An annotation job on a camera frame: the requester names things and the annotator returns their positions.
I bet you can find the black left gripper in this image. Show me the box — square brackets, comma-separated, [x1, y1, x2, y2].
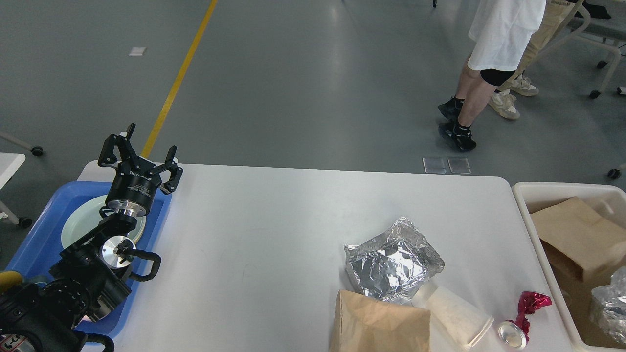
[97, 123, 183, 217]

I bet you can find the green plate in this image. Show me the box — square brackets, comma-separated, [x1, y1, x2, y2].
[60, 195, 147, 251]

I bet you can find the crushed red can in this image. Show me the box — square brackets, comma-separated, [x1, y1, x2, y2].
[496, 290, 553, 351]

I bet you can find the brown paper bag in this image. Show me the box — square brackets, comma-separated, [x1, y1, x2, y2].
[530, 197, 625, 349]
[329, 290, 431, 352]

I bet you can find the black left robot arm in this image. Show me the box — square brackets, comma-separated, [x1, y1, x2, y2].
[1, 123, 183, 352]

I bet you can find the white side table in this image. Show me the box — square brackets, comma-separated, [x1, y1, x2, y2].
[0, 152, 33, 229]

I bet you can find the teal mug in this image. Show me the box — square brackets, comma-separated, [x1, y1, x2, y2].
[0, 270, 24, 295]

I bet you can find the crumpled foil large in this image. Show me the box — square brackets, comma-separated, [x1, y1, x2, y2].
[344, 218, 445, 305]

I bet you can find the white paper cup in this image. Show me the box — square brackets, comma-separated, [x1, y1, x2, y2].
[411, 283, 494, 352]

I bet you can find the person in white shorts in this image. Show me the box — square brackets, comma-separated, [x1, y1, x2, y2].
[438, 0, 546, 152]

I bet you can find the person in beige trousers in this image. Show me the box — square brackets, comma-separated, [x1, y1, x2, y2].
[488, 0, 580, 120]

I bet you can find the white plastic bin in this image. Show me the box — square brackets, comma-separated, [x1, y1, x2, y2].
[512, 182, 626, 352]

